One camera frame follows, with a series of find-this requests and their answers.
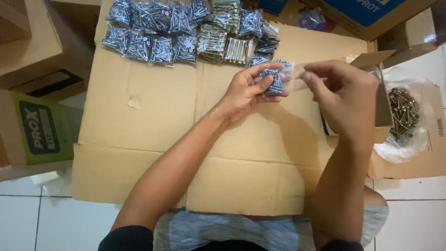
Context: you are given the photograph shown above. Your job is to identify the person's left hand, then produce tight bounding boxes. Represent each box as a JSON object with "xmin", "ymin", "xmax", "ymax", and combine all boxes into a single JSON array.
[{"xmin": 218, "ymin": 63, "xmax": 289, "ymax": 127}]

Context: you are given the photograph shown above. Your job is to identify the clear bag of silver screws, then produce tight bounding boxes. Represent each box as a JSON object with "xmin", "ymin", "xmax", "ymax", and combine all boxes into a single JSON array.
[{"xmin": 256, "ymin": 59, "xmax": 308, "ymax": 98}]

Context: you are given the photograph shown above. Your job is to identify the brown cardboard box with tape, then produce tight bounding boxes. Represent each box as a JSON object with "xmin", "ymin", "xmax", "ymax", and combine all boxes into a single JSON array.
[{"xmin": 377, "ymin": 8, "xmax": 446, "ymax": 69}]

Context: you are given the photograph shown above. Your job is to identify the cardboard box with blue label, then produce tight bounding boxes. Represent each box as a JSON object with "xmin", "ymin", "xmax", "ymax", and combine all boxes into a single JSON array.
[{"xmin": 302, "ymin": 0, "xmax": 438, "ymax": 42}]

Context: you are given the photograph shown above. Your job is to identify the plain brown cardboard box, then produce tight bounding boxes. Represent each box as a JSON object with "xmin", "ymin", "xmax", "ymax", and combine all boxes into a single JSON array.
[{"xmin": 0, "ymin": 0, "xmax": 102, "ymax": 102}]

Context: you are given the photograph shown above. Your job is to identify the person's right hand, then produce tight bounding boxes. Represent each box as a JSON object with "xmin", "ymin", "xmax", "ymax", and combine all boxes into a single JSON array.
[{"xmin": 299, "ymin": 59, "xmax": 381, "ymax": 139}]

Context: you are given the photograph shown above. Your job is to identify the cardboard box with green label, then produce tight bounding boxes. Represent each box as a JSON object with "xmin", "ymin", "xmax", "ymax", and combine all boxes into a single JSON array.
[{"xmin": 0, "ymin": 90, "xmax": 84, "ymax": 168}]

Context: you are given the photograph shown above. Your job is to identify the black shirt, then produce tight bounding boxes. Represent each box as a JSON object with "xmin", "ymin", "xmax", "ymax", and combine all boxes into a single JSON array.
[{"xmin": 98, "ymin": 225, "xmax": 366, "ymax": 251}]

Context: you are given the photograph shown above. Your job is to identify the open brown cardboard box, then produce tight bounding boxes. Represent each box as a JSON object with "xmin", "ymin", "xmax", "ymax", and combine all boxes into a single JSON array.
[{"xmin": 320, "ymin": 49, "xmax": 446, "ymax": 180}]

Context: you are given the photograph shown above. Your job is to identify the pile of silver screw packets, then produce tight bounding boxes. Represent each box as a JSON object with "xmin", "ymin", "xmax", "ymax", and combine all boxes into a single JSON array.
[{"xmin": 101, "ymin": 0, "xmax": 276, "ymax": 69}]

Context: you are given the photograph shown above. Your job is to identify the clear bag of purple parts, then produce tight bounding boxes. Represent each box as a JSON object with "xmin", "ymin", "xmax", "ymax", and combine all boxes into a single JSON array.
[{"xmin": 298, "ymin": 6, "xmax": 336, "ymax": 33}]

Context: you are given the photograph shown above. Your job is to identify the grey shorts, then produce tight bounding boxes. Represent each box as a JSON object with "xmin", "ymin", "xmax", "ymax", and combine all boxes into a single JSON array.
[{"xmin": 153, "ymin": 204, "xmax": 390, "ymax": 251}]

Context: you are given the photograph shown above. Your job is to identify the heap of loose gold screws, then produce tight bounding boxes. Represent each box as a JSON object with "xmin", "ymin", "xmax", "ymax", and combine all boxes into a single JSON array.
[{"xmin": 387, "ymin": 87, "xmax": 422, "ymax": 148}]

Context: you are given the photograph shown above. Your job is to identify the small blue box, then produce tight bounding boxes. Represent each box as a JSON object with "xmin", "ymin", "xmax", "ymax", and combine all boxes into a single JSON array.
[{"xmin": 259, "ymin": 0, "xmax": 290, "ymax": 17}]

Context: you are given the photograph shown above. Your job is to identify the white plastic scrap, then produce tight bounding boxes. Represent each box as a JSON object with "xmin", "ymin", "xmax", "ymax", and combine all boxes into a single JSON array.
[{"xmin": 31, "ymin": 170, "xmax": 72, "ymax": 197}]

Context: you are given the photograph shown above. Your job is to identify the gold screw packet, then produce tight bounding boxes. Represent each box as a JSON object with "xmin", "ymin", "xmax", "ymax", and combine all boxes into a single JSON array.
[
  {"xmin": 197, "ymin": 25, "xmax": 228, "ymax": 63},
  {"xmin": 212, "ymin": 0, "xmax": 242, "ymax": 33},
  {"xmin": 223, "ymin": 37, "xmax": 255, "ymax": 66}
]

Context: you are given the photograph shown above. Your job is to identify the black screw packet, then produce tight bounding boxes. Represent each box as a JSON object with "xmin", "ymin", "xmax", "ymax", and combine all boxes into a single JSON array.
[{"xmin": 255, "ymin": 22, "xmax": 281, "ymax": 55}]

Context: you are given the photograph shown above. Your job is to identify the flat brown cardboard sheet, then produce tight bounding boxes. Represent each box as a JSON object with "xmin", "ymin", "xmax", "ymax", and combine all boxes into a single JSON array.
[{"xmin": 71, "ymin": 0, "xmax": 378, "ymax": 217}]

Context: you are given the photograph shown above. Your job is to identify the clear plastic liner bag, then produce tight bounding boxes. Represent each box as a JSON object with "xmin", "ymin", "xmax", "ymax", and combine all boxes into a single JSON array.
[{"xmin": 374, "ymin": 66, "xmax": 437, "ymax": 165}]

